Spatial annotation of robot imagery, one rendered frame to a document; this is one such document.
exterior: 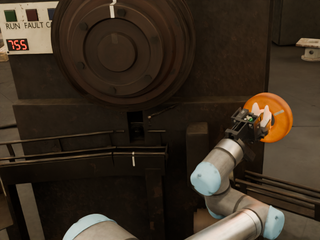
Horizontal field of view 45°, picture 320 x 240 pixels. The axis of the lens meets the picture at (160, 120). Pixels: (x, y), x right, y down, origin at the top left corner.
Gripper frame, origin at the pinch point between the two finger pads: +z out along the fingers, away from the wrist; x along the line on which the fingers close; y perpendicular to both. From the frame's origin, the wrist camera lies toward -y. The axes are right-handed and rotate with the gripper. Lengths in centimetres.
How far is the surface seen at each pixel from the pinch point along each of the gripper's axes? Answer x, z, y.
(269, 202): -5.0, -11.5, -27.0
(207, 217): 13.6, -21.4, -35.4
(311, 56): 111, 311, -173
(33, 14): 78, -18, 33
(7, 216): 62, -65, -15
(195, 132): 24.3, -7.0, -11.1
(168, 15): 29.4, -1.9, 29.9
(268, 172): 43, 74, -115
